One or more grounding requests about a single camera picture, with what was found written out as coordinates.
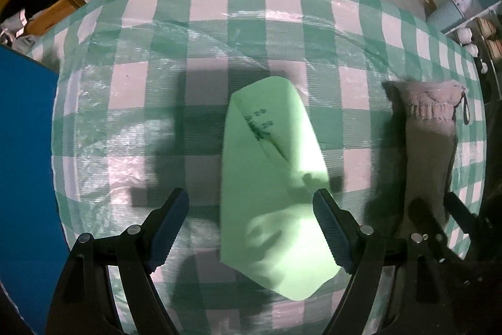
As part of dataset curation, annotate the large grey fleece sock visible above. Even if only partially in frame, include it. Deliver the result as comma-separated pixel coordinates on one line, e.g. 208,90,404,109
382,79,470,230

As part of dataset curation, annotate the blue cardboard box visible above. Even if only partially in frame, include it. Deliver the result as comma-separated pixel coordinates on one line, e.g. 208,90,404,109
1,47,69,334

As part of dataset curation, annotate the white shoe rack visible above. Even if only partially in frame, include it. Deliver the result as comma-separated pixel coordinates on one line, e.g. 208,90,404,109
426,0,501,103

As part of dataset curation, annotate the light green cloth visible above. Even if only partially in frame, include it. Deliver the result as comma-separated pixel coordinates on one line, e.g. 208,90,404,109
220,77,339,301

